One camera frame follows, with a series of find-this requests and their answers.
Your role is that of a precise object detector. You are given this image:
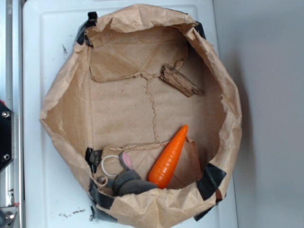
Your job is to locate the grey plush bunny toy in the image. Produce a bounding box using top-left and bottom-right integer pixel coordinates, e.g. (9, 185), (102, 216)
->
(97, 152), (158, 196)

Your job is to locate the silver corner bracket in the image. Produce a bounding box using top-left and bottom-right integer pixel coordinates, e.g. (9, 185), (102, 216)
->
(0, 206), (19, 228)

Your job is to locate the brown paper bag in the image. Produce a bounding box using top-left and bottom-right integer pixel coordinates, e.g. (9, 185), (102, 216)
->
(40, 4), (242, 228)

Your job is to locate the orange plastic carrot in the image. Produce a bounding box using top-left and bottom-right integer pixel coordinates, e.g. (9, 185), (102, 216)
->
(148, 125), (188, 189)

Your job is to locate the white plastic tray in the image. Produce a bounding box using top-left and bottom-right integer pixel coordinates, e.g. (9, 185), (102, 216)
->
(22, 0), (239, 228)

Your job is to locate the black metal bracket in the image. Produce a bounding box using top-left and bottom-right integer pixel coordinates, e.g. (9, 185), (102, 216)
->
(0, 100), (13, 172)

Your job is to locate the brown wood chip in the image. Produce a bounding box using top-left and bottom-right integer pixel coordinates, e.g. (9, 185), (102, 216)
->
(160, 64), (203, 97)

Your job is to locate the aluminium frame rail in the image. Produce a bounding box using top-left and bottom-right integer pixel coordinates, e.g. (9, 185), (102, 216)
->
(0, 0), (25, 228)

